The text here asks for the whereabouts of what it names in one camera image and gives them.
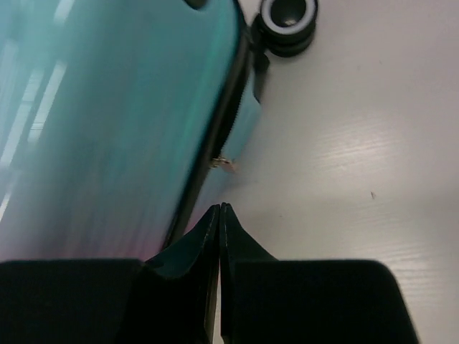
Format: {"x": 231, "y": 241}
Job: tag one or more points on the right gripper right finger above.
{"x": 268, "y": 300}

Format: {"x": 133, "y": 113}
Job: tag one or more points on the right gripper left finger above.
{"x": 170, "y": 298}

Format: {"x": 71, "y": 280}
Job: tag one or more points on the pink and teal suitcase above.
{"x": 121, "y": 120}

